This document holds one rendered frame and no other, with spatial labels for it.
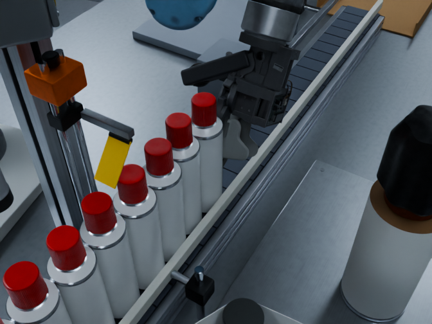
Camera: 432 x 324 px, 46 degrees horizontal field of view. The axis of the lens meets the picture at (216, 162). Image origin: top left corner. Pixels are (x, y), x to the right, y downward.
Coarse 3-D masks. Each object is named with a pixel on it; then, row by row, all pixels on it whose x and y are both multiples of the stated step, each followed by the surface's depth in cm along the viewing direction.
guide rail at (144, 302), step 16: (368, 16) 115; (352, 32) 110; (336, 64) 104; (320, 80) 97; (304, 96) 93; (288, 112) 90; (272, 144) 85; (256, 160) 82; (240, 176) 79; (224, 192) 77; (224, 208) 76; (208, 224) 73; (192, 240) 70; (176, 256) 68; (160, 272) 66; (160, 288) 66; (144, 304) 63; (128, 320) 62
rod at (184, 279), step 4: (172, 272) 67; (176, 272) 67; (172, 276) 67; (176, 276) 67; (180, 276) 66; (184, 276) 67; (176, 280) 67; (180, 280) 66; (184, 280) 66; (188, 280) 66; (184, 284) 66
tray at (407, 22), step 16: (320, 0) 133; (352, 0) 137; (368, 0) 137; (384, 0) 137; (400, 0) 137; (416, 0) 137; (384, 16) 131; (400, 16) 131; (416, 16) 131; (400, 32) 125; (416, 32) 125
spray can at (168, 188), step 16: (160, 144) 59; (160, 160) 58; (160, 176) 60; (176, 176) 61; (160, 192) 61; (176, 192) 62; (160, 208) 63; (176, 208) 64; (160, 224) 65; (176, 224) 66; (176, 240) 68
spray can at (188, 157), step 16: (176, 112) 63; (176, 128) 61; (176, 144) 63; (192, 144) 65; (176, 160) 64; (192, 160) 64; (192, 176) 66; (192, 192) 69; (192, 208) 71; (192, 224) 73
